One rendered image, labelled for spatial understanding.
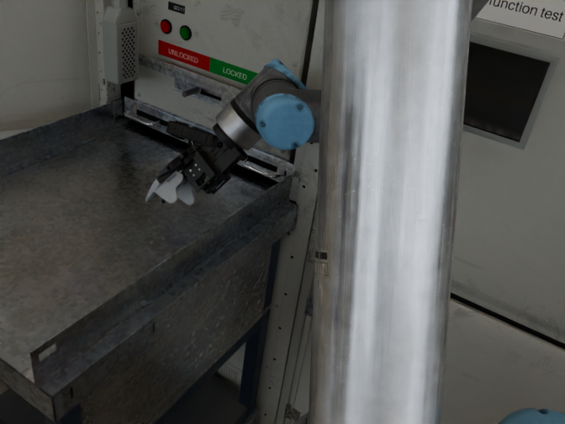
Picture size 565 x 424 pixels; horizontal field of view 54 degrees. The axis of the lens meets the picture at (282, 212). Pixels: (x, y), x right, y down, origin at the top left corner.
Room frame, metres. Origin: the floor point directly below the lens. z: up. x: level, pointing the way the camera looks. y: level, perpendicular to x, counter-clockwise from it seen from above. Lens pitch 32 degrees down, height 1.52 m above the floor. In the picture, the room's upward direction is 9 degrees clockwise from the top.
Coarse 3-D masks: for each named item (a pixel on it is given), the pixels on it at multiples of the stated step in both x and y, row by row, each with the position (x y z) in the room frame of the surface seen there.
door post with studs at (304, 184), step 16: (320, 0) 1.11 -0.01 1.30; (320, 16) 1.11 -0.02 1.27; (320, 32) 1.11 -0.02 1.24; (320, 48) 1.10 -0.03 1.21; (320, 64) 1.10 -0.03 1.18; (320, 80) 1.09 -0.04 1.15; (304, 144) 1.10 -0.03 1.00; (304, 160) 1.10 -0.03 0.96; (304, 176) 1.09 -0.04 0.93; (304, 192) 1.09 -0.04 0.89; (304, 208) 1.09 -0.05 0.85; (304, 224) 1.08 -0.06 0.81; (304, 240) 1.08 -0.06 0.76; (288, 272) 1.09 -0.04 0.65; (288, 288) 1.09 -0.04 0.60; (288, 304) 1.09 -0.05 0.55; (288, 320) 1.08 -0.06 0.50; (288, 336) 1.08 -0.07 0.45; (272, 368) 1.09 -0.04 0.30; (272, 384) 1.09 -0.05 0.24; (272, 400) 1.08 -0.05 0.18; (272, 416) 1.08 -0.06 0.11
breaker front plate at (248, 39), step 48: (144, 0) 1.37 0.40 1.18; (192, 0) 1.30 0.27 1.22; (240, 0) 1.24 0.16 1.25; (288, 0) 1.19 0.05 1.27; (144, 48) 1.37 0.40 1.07; (192, 48) 1.30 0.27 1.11; (240, 48) 1.24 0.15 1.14; (288, 48) 1.18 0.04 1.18; (144, 96) 1.37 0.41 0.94; (192, 96) 1.29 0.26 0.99
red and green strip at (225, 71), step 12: (168, 48) 1.33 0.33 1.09; (180, 48) 1.32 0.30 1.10; (180, 60) 1.32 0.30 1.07; (192, 60) 1.30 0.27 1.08; (204, 60) 1.28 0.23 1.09; (216, 60) 1.27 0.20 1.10; (216, 72) 1.26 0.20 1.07; (228, 72) 1.25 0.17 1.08; (240, 72) 1.23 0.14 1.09; (252, 72) 1.22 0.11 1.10
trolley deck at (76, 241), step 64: (0, 192) 0.97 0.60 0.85; (64, 192) 1.01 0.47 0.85; (128, 192) 1.04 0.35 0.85; (256, 192) 1.13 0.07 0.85; (0, 256) 0.77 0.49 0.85; (64, 256) 0.80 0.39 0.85; (128, 256) 0.82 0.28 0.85; (256, 256) 0.95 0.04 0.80; (0, 320) 0.62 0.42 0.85; (64, 320) 0.64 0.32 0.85; (64, 384) 0.51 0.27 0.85
